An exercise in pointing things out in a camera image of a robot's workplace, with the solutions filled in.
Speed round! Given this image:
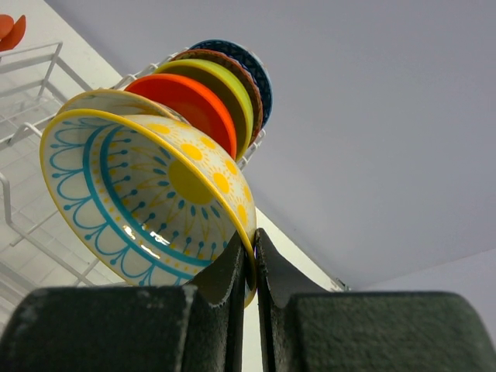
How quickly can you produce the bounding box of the lime green plastic bowl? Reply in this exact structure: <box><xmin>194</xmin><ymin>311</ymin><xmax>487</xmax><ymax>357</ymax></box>
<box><xmin>154</xmin><ymin>58</ymin><xmax>254</xmax><ymax>161</ymax></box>

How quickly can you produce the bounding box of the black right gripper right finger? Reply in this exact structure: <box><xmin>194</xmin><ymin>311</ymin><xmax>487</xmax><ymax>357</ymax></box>
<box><xmin>255</xmin><ymin>229</ymin><xmax>495</xmax><ymax>371</ymax></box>

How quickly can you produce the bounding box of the white floral bowl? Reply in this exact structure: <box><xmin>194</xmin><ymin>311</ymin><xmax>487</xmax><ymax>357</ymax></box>
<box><xmin>57</xmin><ymin>89</ymin><xmax>189</xmax><ymax>125</ymax></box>

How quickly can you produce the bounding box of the dark blue patterned bowl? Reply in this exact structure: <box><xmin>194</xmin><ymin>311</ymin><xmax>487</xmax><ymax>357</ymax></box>
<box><xmin>189</xmin><ymin>39</ymin><xmax>273</xmax><ymax>127</ymax></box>

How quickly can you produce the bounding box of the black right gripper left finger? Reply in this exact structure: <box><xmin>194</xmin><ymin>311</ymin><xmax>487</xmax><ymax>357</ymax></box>
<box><xmin>1</xmin><ymin>235</ymin><xmax>246</xmax><ymax>371</ymax></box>

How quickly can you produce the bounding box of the orange plastic spoon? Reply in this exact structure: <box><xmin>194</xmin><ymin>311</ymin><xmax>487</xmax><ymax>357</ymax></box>
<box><xmin>0</xmin><ymin>14</ymin><xmax>26</xmax><ymax>52</ymax></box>

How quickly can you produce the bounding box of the orange plastic bowl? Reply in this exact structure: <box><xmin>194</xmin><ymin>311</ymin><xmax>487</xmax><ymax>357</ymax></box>
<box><xmin>125</xmin><ymin>74</ymin><xmax>237</xmax><ymax>157</ymax></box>

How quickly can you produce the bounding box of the yellow blue patterned bowl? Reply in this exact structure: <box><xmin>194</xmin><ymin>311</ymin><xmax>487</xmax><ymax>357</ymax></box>
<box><xmin>40</xmin><ymin>108</ymin><xmax>257</xmax><ymax>302</ymax></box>

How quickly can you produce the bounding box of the white wire dish rack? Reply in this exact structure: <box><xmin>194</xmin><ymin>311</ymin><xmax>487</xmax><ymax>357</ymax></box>
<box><xmin>0</xmin><ymin>41</ymin><xmax>268</xmax><ymax>311</ymax></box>

